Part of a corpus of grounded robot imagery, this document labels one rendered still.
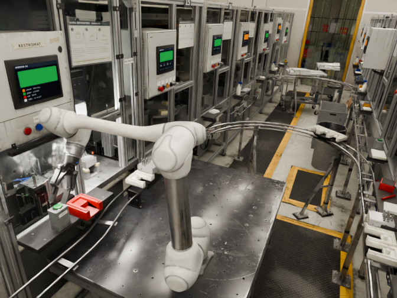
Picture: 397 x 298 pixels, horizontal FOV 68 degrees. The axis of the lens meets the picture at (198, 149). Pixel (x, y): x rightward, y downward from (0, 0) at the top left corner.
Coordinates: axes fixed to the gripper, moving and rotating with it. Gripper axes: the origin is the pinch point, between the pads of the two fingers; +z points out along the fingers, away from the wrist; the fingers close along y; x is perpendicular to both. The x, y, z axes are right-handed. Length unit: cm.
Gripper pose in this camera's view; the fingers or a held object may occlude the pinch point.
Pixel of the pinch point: (59, 197)
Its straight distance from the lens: 155.6
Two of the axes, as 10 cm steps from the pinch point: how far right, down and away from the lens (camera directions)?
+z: -1.9, 9.5, -2.5
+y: -2.1, -2.9, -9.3
